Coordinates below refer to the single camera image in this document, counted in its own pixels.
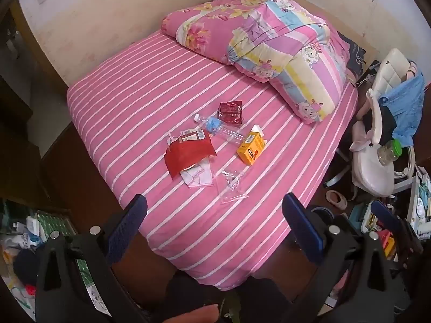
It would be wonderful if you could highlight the round plastic bin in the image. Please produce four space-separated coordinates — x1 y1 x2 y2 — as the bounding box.
308 205 335 223

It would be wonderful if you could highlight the glass jar green lid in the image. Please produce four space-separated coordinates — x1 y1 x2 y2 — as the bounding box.
377 139 403 167

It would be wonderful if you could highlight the red snack packet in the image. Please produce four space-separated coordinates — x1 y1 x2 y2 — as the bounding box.
217 101 244 125

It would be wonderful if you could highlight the blue cloth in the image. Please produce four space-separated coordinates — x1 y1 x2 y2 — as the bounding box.
379 72 425 147

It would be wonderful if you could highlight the person's left hand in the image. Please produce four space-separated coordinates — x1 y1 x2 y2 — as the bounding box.
151 304 219 323

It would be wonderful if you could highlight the orange drink carton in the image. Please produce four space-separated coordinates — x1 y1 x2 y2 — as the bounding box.
237 124 267 166

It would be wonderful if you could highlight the white chair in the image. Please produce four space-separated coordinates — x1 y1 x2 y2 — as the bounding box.
350 49 421 197

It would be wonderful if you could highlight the pile of white plastic bags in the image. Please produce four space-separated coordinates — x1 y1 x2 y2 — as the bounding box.
0 230 46 312

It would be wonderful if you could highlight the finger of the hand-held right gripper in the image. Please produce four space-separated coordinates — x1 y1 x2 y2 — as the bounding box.
370 201 416 273

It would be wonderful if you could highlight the red plastic bag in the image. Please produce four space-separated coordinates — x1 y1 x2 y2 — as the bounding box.
164 138 217 180

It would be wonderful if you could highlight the pink striped bed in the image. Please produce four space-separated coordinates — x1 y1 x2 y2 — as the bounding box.
65 29 359 292

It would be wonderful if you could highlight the white red label wrapper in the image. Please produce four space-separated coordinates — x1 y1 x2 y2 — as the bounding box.
167 128 207 145

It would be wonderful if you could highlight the clear plastic water bottle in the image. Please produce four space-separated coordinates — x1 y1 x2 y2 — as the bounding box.
193 114 245 145

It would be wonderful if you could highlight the dark pillow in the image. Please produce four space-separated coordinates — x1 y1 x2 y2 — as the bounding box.
337 31 367 75

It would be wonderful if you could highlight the white pink-edged tissue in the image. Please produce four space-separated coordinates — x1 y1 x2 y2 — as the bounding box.
180 161 214 189

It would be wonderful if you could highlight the pink cloth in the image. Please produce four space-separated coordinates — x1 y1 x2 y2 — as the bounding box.
350 121 374 152

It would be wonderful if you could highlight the colourful toy box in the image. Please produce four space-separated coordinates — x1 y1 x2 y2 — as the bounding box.
361 202 398 259

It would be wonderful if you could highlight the pink floral quilt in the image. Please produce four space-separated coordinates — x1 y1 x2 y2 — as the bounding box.
161 0 266 65

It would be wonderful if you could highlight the clear plastic wrapper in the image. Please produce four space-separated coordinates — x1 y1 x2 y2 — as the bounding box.
215 168 250 206

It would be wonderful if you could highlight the pink slipper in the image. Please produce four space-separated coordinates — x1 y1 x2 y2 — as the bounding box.
325 190 348 211

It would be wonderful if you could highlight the green patterned box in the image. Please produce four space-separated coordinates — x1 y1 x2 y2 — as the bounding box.
35 210 103 312

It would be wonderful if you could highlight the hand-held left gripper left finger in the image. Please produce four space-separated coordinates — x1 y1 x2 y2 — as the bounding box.
34 193 159 323

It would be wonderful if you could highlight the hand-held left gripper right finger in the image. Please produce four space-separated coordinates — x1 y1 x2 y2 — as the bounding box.
282 192 405 323

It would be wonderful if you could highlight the cartoon striped quilt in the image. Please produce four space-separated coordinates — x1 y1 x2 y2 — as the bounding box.
226 0 351 125

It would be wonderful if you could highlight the white storage rack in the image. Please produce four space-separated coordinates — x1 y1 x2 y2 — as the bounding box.
407 171 431 240

